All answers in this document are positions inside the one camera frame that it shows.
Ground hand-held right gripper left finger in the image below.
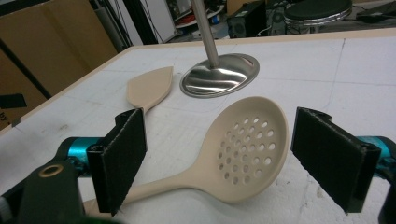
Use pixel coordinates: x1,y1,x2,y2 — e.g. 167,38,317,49
86,106,148,217

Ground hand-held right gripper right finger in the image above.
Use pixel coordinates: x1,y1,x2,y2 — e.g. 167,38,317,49
290,106,382,215

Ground beige spatula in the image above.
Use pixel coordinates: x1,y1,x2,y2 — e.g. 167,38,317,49
125,65,175,115

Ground beige skimmer spoon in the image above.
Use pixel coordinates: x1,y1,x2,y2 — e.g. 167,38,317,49
83,96,290,218

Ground metal utensil stand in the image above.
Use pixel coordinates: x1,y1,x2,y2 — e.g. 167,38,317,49
179,0,261,99

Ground brown cardboard box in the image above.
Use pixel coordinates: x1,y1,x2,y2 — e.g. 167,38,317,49
0,0,119,132

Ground white panel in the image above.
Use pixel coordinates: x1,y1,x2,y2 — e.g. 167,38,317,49
141,0,177,43

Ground black round stool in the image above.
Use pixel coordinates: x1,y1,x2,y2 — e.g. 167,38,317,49
283,0,354,35

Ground black computer tower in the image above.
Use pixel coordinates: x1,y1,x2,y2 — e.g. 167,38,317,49
226,1,268,39

